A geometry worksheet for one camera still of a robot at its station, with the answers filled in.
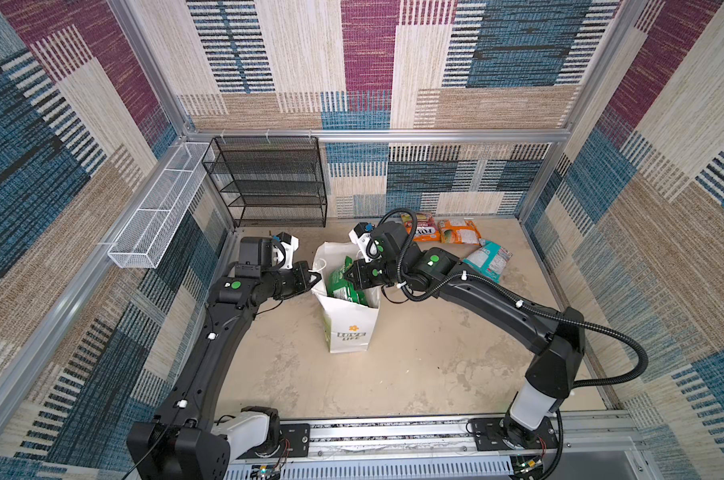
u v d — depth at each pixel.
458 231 1.12
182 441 0.37
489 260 1.04
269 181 1.11
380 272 0.62
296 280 0.65
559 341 0.43
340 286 0.74
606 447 0.73
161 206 0.98
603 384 0.86
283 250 0.61
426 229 1.15
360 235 0.67
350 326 0.74
